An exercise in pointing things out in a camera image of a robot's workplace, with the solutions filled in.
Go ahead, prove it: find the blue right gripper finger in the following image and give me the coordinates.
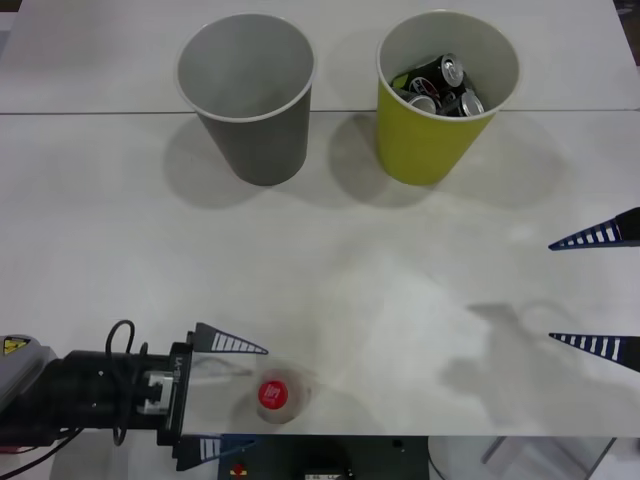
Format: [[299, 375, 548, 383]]
[[547, 206, 640, 253], [548, 331, 640, 374]]

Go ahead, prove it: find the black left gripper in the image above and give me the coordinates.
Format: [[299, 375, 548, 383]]
[[124, 321, 270, 473]]

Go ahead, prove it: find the clear bottle with red cap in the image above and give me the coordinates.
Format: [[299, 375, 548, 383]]
[[249, 366, 315, 426]]

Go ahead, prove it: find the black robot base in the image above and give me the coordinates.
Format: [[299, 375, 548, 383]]
[[219, 434, 430, 480]]

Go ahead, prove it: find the black drink can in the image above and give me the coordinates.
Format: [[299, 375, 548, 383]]
[[394, 88, 439, 114], [442, 87, 487, 117], [408, 52, 464, 99]]

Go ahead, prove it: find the yellow-green plastic bin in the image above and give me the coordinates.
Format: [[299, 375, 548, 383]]
[[375, 8, 521, 188]]

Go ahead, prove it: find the grey plastic bin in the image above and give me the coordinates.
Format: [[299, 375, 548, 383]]
[[173, 13, 319, 188]]

